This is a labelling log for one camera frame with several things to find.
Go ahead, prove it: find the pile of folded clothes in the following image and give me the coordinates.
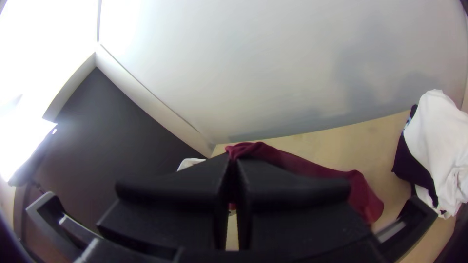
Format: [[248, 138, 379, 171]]
[[391, 89, 468, 220]]

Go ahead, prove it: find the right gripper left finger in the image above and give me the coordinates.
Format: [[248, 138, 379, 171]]
[[96, 153, 232, 259]]

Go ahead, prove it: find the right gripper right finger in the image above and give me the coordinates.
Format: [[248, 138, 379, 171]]
[[234, 157, 372, 257]]

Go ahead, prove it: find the maroon t-shirt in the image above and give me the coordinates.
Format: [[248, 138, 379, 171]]
[[225, 141, 385, 224]]

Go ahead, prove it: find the white laundry basket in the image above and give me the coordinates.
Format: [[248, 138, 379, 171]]
[[176, 157, 207, 172]]

